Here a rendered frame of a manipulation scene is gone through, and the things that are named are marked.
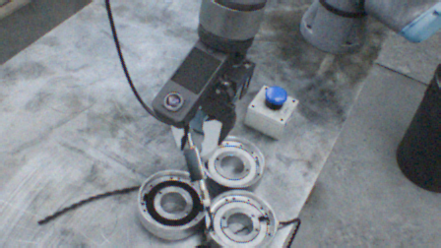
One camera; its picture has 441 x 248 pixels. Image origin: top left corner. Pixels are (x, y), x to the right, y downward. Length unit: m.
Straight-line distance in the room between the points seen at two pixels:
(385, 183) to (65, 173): 1.43
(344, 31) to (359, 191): 0.96
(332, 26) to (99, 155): 0.56
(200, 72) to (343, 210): 1.34
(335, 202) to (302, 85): 0.92
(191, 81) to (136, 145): 0.29
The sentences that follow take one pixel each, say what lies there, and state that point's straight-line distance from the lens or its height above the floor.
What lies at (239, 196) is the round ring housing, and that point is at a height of 0.83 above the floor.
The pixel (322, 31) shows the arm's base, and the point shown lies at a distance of 1.11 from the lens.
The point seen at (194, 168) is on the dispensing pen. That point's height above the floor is 0.90.
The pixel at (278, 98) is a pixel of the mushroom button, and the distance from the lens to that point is 0.87.
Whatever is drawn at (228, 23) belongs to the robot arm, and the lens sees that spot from 0.58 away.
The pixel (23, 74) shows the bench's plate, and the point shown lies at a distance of 0.99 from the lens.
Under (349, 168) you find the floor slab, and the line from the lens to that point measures 2.01.
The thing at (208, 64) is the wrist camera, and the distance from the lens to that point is 0.60.
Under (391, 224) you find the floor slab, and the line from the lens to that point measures 1.92.
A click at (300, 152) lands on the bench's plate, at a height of 0.80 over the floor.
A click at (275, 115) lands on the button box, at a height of 0.84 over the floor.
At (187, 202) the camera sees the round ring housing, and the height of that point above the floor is 0.83.
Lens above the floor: 1.46
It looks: 47 degrees down
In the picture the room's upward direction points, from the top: 12 degrees clockwise
